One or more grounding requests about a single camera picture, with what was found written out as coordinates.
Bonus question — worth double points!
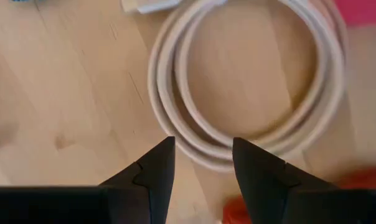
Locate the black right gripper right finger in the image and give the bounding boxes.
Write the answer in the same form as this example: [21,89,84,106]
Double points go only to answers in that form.
[232,136,376,224]

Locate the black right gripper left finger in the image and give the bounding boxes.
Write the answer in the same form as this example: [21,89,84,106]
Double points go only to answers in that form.
[0,136,176,224]

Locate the red braided cable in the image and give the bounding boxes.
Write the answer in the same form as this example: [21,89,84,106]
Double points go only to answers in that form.
[222,166,376,224]

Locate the cream cable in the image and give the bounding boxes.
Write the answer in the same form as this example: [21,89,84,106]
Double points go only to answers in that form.
[121,0,348,174]

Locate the pink plastic bin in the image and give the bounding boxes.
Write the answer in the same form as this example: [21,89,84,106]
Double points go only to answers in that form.
[334,0,376,28]

